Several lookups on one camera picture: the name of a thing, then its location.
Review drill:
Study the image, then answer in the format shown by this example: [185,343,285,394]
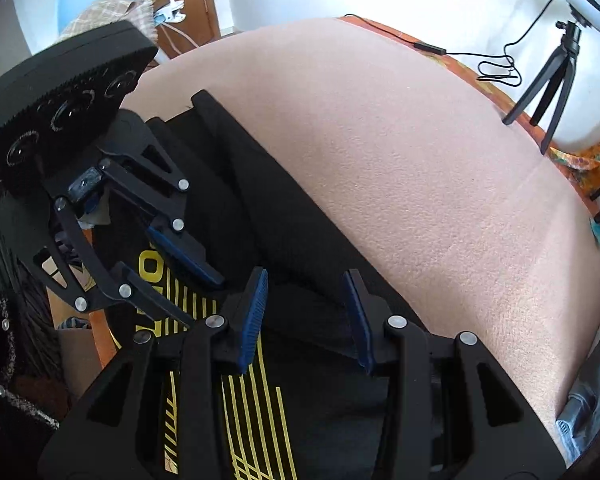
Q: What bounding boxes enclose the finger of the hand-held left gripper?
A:
[97,112,227,290]
[22,199,197,329]

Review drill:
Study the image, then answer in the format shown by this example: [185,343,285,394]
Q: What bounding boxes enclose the black tripod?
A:
[501,20,584,156]

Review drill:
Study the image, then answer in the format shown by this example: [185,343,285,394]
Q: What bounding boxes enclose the light blue chair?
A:
[55,0,137,41]

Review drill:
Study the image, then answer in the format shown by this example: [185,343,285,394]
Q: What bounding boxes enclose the blue jeans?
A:
[555,305,600,467]

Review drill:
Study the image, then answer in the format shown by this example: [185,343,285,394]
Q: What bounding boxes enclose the orange patterned bed sheet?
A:
[336,14,600,202]

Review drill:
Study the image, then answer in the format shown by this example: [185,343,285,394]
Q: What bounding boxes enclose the pink blanket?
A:
[130,16,600,467]

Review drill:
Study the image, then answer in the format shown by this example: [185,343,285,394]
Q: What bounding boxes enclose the black pants with yellow print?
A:
[97,89,463,480]

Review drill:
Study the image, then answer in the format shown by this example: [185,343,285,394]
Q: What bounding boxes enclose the person's dark sequined clothing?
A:
[0,295,63,480]

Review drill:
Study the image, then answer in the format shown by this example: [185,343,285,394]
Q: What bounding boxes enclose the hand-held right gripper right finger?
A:
[341,269,567,480]

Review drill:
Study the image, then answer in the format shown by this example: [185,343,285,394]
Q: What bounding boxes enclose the black cable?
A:
[347,0,563,88]

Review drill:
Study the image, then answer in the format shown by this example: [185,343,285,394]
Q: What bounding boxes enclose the beige plaid cloth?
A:
[60,0,159,45]

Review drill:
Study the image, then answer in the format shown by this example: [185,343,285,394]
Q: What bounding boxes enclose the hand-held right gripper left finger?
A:
[37,267,271,480]

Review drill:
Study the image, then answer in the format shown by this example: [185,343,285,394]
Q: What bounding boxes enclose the cardboard box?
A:
[55,285,107,411]

